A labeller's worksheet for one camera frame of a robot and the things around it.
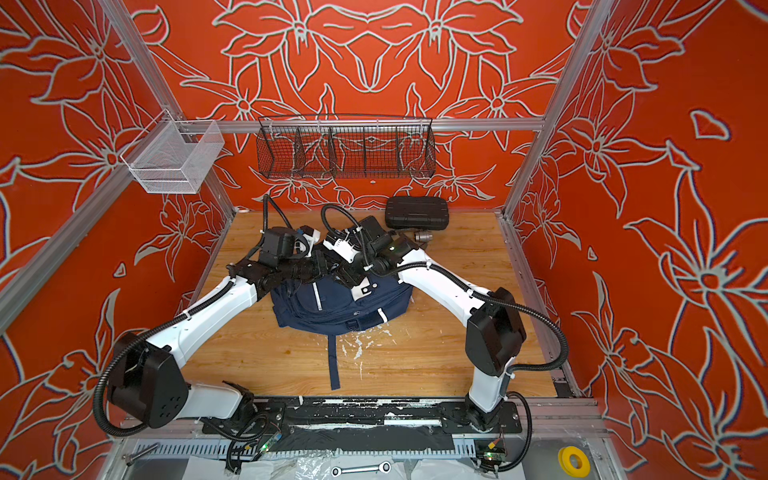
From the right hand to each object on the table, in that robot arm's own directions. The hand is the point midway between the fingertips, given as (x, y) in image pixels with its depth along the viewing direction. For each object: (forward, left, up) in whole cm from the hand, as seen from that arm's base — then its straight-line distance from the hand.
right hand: (335, 267), depth 79 cm
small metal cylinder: (+24, -28, -17) cm, 41 cm away
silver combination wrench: (-43, -12, -20) cm, 48 cm away
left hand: (0, -1, +1) cm, 2 cm away
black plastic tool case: (+31, -26, -11) cm, 42 cm away
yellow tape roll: (-42, -54, -19) cm, 71 cm away
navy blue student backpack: (-5, +4, -13) cm, 14 cm away
